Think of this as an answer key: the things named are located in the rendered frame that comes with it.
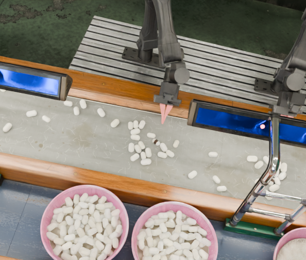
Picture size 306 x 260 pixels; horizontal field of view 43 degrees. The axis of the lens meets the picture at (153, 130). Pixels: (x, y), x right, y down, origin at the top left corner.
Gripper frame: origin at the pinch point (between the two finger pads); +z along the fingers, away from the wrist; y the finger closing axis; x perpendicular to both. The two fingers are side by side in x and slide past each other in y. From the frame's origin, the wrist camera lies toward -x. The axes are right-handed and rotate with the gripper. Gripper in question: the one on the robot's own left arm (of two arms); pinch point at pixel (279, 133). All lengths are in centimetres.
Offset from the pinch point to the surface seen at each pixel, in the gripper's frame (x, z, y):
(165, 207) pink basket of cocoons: -11.3, 30.5, -34.7
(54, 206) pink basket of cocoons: -15, 36, -69
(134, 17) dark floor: 160, -57, -74
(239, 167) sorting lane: 2.7, 15.0, -10.4
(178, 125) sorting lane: 11.2, 4.9, -34.5
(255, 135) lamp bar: -26.7, 0.9, -14.8
